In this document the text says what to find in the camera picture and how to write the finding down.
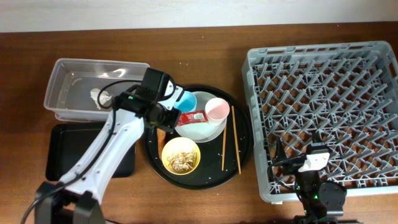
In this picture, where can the round black serving tray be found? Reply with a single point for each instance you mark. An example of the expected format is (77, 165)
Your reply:
(208, 174)

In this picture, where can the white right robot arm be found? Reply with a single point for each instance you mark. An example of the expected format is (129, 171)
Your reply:
(322, 200)

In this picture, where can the black rectangular tray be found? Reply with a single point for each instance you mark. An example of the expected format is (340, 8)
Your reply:
(68, 142)

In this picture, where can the pale grey plate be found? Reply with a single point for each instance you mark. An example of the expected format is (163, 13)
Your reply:
(201, 132)

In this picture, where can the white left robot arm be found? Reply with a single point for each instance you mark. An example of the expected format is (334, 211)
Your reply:
(77, 196)

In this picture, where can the red sauce packet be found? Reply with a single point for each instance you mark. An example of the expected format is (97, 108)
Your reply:
(192, 118)

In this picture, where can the clear plastic waste bin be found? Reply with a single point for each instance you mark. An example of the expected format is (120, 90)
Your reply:
(71, 80)

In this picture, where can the yellow bowl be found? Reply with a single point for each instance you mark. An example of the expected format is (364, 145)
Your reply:
(180, 144)

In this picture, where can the white tissue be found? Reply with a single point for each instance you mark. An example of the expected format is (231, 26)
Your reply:
(102, 100)

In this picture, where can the grey dishwasher rack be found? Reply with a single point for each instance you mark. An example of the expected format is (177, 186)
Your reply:
(347, 93)

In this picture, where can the pink plastic cup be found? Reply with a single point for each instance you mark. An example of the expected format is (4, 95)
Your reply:
(216, 110)

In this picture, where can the food scraps pile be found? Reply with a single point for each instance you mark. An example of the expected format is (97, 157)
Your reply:
(182, 162)

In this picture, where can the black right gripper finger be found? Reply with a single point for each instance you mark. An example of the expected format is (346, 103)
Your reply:
(279, 150)
(316, 139)

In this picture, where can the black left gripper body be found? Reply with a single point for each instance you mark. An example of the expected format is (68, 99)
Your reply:
(168, 119)

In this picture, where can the orange carrot piece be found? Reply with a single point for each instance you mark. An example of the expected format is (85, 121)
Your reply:
(161, 134)

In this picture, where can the light blue plastic cup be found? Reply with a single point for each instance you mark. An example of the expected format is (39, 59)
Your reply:
(187, 103)

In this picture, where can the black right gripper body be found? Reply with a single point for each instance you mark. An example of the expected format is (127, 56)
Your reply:
(292, 165)

